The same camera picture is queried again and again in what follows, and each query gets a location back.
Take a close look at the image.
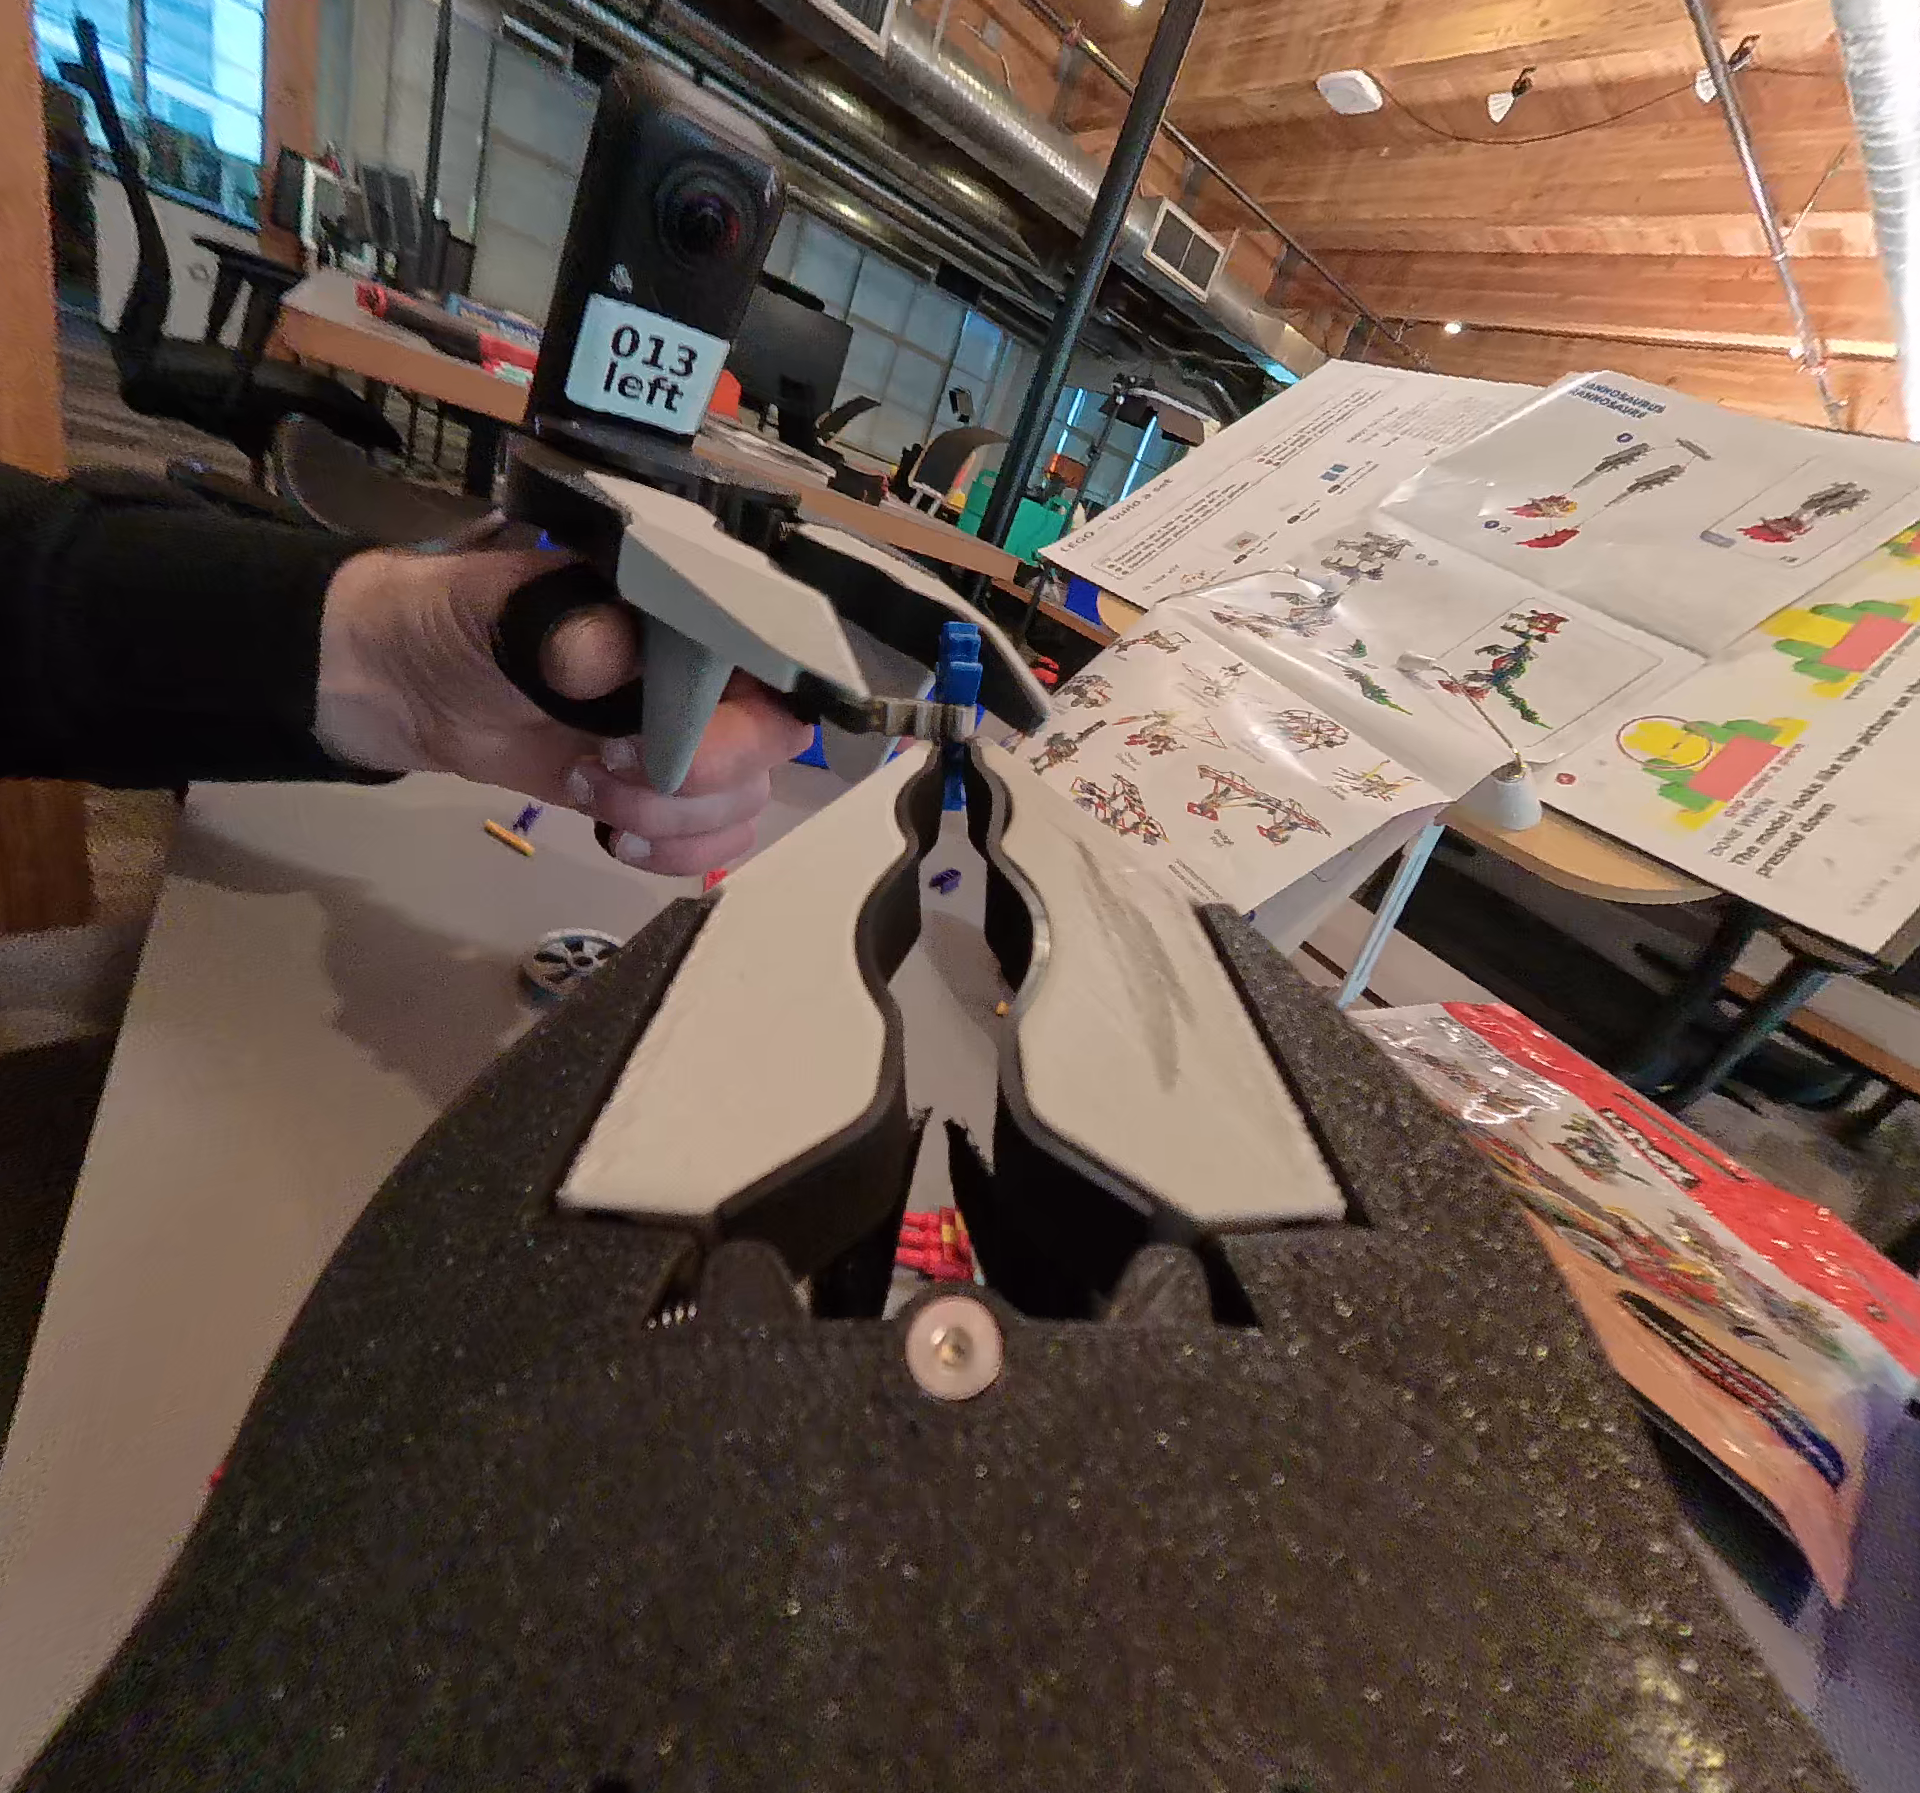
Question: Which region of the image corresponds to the small white clip holder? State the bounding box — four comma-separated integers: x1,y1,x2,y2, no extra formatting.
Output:
1394,650,1547,834

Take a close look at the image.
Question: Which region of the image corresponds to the black metal pole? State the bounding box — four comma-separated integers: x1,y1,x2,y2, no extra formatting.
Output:
975,0,1254,549

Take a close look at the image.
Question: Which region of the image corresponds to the toy kit plastic bag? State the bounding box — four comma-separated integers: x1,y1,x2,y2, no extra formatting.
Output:
1348,999,1920,1609

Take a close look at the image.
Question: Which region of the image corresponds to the person's left hand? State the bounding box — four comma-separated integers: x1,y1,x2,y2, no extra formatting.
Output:
315,533,819,878

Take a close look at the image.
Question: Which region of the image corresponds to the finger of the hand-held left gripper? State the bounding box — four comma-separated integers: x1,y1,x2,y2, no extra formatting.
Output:
777,519,1054,744
584,467,943,747

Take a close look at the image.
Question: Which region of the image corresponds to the silver round air duct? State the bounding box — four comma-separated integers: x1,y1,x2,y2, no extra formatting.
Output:
593,0,1336,377

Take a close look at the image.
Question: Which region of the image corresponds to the person's left forearm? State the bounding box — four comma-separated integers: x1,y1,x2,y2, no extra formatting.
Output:
0,465,398,790

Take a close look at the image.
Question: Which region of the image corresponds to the long wooden work table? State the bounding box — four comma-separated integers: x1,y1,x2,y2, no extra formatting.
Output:
277,267,1111,640

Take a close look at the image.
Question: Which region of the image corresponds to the blue snowflake connector pair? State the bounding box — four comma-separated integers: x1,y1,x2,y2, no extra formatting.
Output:
931,621,990,817

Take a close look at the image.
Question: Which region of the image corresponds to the round wooden table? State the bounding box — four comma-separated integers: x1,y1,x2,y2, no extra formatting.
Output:
1441,796,1727,912

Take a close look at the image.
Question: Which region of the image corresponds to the metal conduit pipe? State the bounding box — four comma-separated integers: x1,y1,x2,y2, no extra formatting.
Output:
1639,0,1850,434

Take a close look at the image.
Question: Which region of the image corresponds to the black office chair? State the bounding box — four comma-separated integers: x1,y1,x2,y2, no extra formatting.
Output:
67,16,408,475

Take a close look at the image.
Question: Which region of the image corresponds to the silver insulated duct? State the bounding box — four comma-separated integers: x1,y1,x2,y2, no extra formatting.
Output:
1806,0,1920,438

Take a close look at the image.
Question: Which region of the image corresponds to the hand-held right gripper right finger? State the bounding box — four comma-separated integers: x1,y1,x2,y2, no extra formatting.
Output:
968,741,1352,1326

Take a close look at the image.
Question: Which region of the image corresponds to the white booklet stand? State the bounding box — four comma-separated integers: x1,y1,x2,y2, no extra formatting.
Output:
1250,810,1449,1012

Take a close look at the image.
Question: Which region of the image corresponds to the large white instruction sheet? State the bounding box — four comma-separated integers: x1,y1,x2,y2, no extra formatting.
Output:
1039,356,1920,959

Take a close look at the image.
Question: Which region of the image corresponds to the large window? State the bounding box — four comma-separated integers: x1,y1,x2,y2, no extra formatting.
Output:
27,0,269,227

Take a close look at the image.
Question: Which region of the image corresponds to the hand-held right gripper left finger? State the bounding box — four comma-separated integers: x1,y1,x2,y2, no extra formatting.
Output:
555,744,943,1322

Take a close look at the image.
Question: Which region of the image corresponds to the black monitor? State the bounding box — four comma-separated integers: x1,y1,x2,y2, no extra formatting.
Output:
728,282,856,452

